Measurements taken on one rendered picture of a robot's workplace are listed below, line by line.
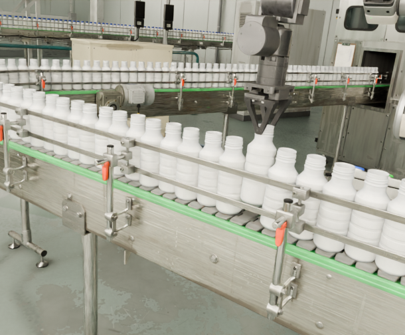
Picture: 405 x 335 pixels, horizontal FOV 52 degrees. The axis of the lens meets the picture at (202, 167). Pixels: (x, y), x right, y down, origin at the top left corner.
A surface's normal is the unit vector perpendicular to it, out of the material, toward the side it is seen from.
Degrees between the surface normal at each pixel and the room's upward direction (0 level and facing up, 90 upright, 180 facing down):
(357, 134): 90
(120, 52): 90
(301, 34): 90
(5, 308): 0
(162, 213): 90
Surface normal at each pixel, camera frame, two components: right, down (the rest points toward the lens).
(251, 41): -0.59, 0.17
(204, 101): 0.59, 0.30
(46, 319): 0.07, -0.95
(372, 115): -0.81, 0.12
